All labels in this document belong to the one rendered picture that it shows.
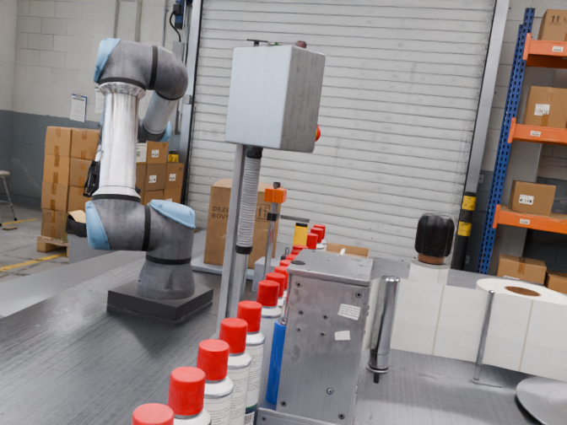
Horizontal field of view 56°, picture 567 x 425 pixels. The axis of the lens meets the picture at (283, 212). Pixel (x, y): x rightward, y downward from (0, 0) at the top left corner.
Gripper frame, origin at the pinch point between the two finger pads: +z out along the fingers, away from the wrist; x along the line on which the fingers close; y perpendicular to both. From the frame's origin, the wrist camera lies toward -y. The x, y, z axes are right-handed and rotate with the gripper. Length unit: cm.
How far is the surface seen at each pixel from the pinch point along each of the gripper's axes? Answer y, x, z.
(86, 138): -23, -213, -249
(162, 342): -10, 27, 51
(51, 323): 11.4, 12.7, 44.2
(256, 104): -7, 76, 25
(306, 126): -16, 79, 29
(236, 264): -18, 46, 40
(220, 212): -35.1, 8.2, -8.4
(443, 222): -54, 75, 37
